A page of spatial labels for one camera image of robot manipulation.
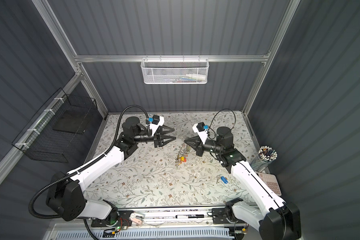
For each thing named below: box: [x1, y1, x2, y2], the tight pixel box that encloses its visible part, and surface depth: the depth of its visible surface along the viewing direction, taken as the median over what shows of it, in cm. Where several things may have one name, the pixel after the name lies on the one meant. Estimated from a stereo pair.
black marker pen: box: [175, 214, 209, 219], surface depth 75 cm
